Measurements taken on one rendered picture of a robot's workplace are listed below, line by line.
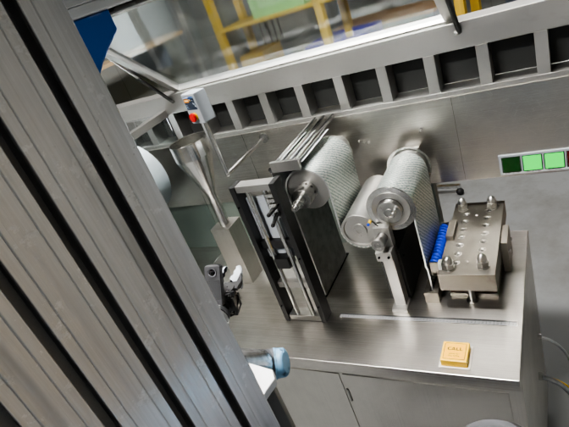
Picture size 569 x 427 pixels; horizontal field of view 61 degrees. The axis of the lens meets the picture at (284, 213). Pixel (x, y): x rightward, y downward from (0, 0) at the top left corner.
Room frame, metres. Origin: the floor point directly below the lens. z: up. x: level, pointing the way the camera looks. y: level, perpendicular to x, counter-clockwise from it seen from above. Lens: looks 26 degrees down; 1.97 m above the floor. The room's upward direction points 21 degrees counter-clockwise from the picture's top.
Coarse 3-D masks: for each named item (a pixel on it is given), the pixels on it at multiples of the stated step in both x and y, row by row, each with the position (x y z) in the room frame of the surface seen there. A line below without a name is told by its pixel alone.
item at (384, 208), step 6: (390, 198) 1.23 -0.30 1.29; (378, 204) 1.23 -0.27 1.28; (384, 204) 1.22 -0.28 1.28; (390, 204) 1.21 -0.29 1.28; (396, 204) 1.20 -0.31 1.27; (378, 210) 1.23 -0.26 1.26; (384, 210) 1.23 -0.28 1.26; (390, 210) 1.22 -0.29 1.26; (402, 210) 1.21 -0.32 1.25; (378, 216) 1.24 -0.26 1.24; (384, 216) 1.23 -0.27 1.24; (390, 216) 1.22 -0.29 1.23; (396, 216) 1.21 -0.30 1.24; (390, 222) 1.22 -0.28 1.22
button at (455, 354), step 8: (448, 344) 0.99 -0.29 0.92; (456, 344) 0.98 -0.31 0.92; (464, 344) 0.97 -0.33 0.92; (448, 352) 0.96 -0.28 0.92; (456, 352) 0.95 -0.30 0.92; (464, 352) 0.94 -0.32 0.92; (440, 360) 0.95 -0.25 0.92; (448, 360) 0.94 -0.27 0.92; (456, 360) 0.93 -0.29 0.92; (464, 360) 0.92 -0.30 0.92
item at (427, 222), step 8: (432, 192) 1.39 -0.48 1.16; (424, 200) 1.31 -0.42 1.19; (432, 200) 1.38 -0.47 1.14; (424, 208) 1.29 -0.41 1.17; (432, 208) 1.36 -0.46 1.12; (424, 216) 1.28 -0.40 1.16; (432, 216) 1.34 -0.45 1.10; (416, 224) 1.20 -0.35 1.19; (424, 224) 1.27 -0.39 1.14; (432, 224) 1.33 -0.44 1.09; (424, 232) 1.25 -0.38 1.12; (432, 232) 1.31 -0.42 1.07; (424, 240) 1.24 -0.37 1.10; (432, 240) 1.30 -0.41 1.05; (424, 248) 1.22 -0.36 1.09; (432, 248) 1.28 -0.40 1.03; (424, 256) 1.21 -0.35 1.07
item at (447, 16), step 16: (448, 0) 1.31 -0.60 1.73; (112, 16) 1.61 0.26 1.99; (448, 16) 1.41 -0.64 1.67; (400, 32) 1.51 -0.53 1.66; (336, 48) 1.63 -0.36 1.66; (128, 64) 1.87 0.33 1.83; (272, 64) 1.77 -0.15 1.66; (144, 80) 1.94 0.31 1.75; (160, 80) 1.96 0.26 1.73; (208, 80) 1.94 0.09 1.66
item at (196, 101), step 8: (200, 88) 1.58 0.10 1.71; (184, 96) 1.58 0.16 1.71; (192, 96) 1.54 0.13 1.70; (200, 96) 1.56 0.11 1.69; (192, 104) 1.56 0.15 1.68; (200, 104) 1.55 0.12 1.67; (208, 104) 1.57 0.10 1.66; (192, 112) 1.57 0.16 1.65; (200, 112) 1.54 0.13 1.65; (208, 112) 1.56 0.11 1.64; (192, 120) 1.56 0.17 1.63; (200, 120) 1.56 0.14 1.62; (208, 120) 1.55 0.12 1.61
